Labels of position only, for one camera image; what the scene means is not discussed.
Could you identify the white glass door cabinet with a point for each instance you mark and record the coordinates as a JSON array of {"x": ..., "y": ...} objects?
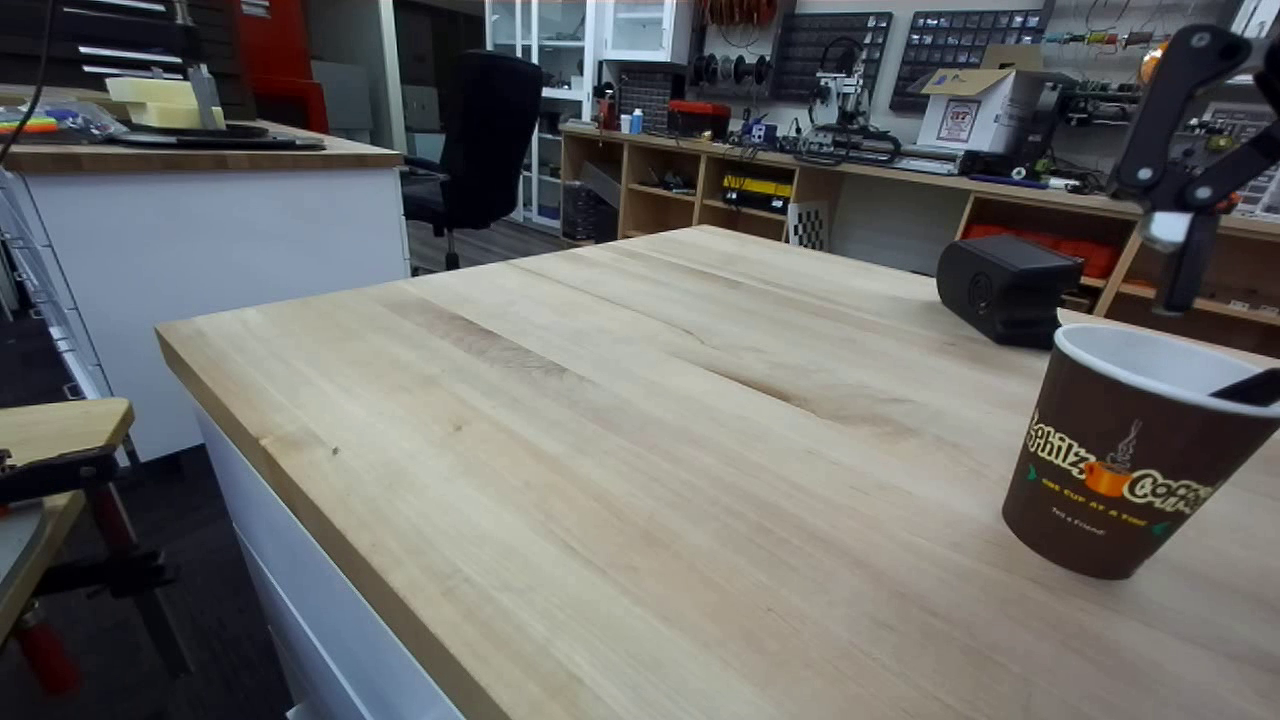
[{"x": 573, "y": 53}]

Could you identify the long wooden shelf workbench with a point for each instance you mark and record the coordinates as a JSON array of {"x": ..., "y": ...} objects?
[{"x": 923, "y": 202}]

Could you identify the black office chair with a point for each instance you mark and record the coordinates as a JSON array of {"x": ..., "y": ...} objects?
[{"x": 485, "y": 134}]

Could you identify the black tool pegboard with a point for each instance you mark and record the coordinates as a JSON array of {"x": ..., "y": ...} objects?
[
  {"x": 831, "y": 46},
  {"x": 962, "y": 40}
]

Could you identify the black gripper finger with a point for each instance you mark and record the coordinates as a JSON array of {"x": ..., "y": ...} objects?
[{"x": 1173, "y": 105}]

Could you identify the red toolbox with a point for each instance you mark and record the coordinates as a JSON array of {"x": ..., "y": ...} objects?
[{"x": 697, "y": 122}]

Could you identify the brown paper coffee cup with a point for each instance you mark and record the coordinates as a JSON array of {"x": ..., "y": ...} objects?
[{"x": 1114, "y": 463}]

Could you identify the flat black tray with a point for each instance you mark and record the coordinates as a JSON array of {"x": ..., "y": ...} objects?
[{"x": 221, "y": 134}]

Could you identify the open cardboard box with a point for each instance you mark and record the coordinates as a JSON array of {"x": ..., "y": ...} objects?
[{"x": 969, "y": 113}]

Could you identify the white table base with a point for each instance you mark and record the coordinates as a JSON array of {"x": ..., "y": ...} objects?
[{"x": 322, "y": 626}]

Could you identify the red cabinet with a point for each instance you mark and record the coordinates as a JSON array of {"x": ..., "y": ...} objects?
[{"x": 283, "y": 61}]

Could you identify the red storage bin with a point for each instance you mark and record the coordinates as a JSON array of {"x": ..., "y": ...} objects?
[{"x": 1052, "y": 247}]

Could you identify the yellow black tool case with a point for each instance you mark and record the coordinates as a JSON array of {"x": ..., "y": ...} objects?
[{"x": 759, "y": 189}]

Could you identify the black rectangular box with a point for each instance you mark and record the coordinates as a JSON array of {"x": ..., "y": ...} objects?
[{"x": 1006, "y": 287}]

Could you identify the black bench machine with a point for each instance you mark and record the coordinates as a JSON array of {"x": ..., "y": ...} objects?
[{"x": 855, "y": 113}]

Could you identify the wooden stand with red clamp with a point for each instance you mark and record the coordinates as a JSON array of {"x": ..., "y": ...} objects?
[{"x": 63, "y": 444}]

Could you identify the white counter with wooden top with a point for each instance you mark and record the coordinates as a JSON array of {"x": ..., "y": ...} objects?
[{"x": 214, "y": 253}]

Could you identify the pale yellow box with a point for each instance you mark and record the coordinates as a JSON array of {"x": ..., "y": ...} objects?
[{"x": 153, "y": 103}]

